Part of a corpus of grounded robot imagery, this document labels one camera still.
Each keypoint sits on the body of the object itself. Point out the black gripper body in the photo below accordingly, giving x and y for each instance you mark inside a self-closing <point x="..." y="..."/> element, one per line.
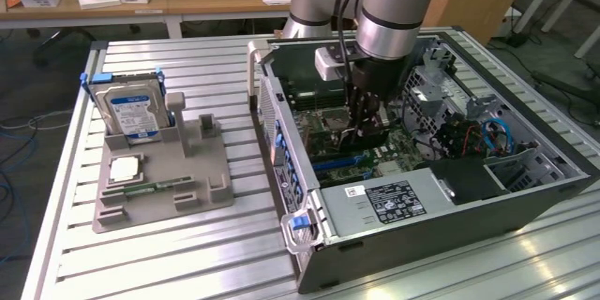
<point x="377" y="75"/>

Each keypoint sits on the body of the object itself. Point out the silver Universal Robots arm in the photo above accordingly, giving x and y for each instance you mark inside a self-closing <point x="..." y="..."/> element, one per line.
<point x="389" y="15"/>

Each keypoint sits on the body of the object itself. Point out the CPU socket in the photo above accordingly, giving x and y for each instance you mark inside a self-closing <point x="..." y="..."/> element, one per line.
<point x="333" y="119"/>

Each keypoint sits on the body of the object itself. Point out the green motherboard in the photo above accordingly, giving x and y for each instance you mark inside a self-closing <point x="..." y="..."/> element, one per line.
<point x="398" y="145"/>

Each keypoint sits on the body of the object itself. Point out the tall metal disk bay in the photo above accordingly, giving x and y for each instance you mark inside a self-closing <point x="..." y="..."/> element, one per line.
<point x="430" y="103"/>

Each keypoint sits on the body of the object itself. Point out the silver chipset heatsink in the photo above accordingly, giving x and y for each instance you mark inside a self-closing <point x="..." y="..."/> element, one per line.
<point x="390" y="168"/>

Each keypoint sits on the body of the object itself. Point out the blue expansion slot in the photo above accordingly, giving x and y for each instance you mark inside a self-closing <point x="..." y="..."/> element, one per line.
<point x="334" y="164"/>

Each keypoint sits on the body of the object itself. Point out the black plastic shroud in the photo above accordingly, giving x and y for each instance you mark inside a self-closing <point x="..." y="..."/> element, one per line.
<point x="464" y="180"/>

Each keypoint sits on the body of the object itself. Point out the grey power supply unit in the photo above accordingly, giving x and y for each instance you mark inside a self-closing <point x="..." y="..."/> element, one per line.
<point x="346" y="208"/>

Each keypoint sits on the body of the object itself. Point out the black floor box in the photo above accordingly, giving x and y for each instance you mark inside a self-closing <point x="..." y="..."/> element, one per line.
<point x="517" y="40"/>

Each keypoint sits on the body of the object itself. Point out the low metal disk bay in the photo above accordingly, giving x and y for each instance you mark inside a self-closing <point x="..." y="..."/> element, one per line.
<point x="514" y="173"/>

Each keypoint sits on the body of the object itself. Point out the open black PC case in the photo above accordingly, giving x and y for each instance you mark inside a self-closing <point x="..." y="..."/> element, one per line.
<point x="421" y="244"/>

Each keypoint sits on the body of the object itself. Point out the hard disk with blue carrier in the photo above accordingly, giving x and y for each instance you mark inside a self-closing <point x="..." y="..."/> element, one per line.
<point x="133" y="114"/>

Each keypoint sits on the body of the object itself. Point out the green RAM stick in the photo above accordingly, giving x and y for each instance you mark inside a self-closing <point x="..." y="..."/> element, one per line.
<point x="154" y="186"/>

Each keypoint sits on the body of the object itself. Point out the grey parts rack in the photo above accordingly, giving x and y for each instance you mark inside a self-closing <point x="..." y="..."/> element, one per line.
<point x="158" y="208"/>

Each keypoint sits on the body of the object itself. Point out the silver CPU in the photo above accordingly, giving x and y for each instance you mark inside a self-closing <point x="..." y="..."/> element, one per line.
<point x="125" y="169"/>

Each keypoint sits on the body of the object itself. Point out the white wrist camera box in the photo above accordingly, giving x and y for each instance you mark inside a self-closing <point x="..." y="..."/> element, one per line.
<point x="329" y="66"/>

